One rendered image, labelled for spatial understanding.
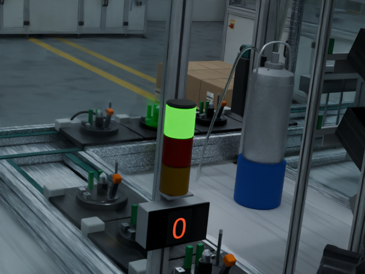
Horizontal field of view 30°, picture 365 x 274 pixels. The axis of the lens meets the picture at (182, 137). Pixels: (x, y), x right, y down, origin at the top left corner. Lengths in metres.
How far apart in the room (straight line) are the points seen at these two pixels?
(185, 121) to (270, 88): 1.01
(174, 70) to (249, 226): 1.02
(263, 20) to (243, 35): 5.63
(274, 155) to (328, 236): 0.30
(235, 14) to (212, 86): 2.18
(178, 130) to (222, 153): 1.50
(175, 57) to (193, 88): 5.28
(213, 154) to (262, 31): 0.50
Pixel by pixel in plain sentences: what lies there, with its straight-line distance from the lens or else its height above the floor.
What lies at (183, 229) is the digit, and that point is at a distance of 1.17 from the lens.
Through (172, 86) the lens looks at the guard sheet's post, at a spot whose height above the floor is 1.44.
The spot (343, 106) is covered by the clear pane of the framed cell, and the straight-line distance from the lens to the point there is 2.31.
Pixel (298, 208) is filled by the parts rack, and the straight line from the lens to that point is 1.49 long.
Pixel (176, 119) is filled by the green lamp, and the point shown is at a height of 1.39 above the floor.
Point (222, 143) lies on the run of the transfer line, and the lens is 2.59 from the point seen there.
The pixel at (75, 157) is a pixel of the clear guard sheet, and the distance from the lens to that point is 1.08.
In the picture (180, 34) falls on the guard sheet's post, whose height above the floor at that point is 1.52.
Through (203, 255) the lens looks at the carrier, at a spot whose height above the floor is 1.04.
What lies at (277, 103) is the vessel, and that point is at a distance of 2.10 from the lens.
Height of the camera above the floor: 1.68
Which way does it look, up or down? 17 degrees down
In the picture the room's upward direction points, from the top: 5 degrees clockwise
